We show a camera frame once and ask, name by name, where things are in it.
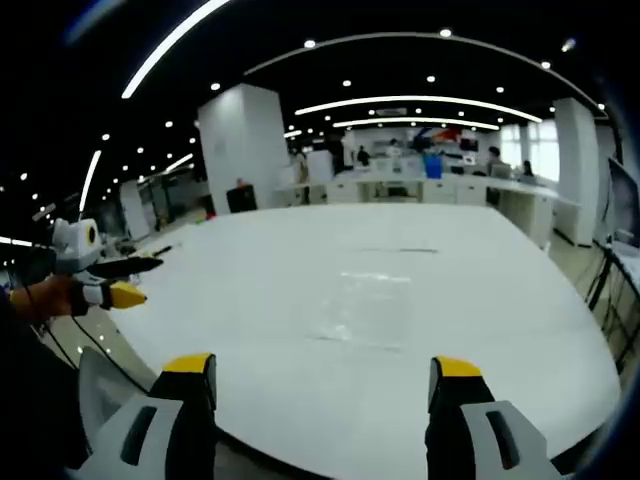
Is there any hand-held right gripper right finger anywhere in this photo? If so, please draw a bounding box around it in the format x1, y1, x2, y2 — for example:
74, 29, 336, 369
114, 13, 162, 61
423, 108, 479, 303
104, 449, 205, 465
424, 355, 562, 480

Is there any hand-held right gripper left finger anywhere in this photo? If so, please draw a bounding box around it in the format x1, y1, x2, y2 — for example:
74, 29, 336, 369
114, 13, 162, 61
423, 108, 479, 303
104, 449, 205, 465
64, 352, 219, 480

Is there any clear resealable plastic bag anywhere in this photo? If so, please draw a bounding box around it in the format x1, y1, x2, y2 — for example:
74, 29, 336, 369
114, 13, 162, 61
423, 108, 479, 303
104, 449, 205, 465
307, 246, 442, 354

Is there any person's dark clothing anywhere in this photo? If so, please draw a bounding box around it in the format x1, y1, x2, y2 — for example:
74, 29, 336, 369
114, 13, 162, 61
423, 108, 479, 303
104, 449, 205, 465
0, 292, 91, 480

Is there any black box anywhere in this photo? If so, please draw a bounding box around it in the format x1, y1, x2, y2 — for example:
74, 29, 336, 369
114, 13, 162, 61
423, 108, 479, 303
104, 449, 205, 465
226, 183, 259, 214

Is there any wide white pillar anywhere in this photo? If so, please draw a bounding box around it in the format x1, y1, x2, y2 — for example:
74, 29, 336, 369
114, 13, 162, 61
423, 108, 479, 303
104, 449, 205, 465
196, 82, 292, 217

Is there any black metal stand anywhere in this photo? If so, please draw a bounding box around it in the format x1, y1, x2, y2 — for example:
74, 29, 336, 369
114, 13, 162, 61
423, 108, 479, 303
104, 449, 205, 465
583, 243, 640, 361

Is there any long white counter desk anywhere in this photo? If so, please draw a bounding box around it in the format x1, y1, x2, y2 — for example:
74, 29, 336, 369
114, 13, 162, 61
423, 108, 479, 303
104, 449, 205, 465
272, 169, 584, 246

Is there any blue bin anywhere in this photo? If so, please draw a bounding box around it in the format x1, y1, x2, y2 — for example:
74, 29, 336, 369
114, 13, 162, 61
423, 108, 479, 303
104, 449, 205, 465
422, 151, 445, 180

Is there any dark monitor screen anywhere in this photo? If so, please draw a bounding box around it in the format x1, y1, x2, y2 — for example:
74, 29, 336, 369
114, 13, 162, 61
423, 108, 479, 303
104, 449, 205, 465
606, 156, 640, 236

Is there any white pillar by window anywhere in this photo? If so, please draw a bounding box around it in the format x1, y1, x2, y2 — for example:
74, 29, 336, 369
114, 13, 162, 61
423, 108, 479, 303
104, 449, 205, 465
551, 97, 602, 247

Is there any thin black cable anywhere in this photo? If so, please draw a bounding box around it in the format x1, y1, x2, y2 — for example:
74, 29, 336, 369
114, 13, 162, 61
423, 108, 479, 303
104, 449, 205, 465
22, 284, 154, 396

